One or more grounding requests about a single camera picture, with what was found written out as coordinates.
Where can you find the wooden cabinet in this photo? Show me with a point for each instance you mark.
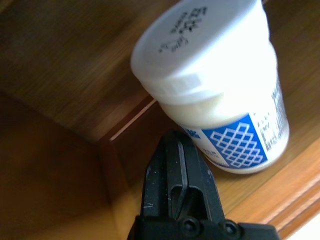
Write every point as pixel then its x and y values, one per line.
pixel 62 62

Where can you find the white jar with blue label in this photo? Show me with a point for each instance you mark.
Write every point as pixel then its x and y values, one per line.
pixel 200 62

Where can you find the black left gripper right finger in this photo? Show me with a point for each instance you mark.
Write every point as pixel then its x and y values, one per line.
pixel 202 190

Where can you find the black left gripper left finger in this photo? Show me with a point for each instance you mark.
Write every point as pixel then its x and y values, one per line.
pixel 160 180

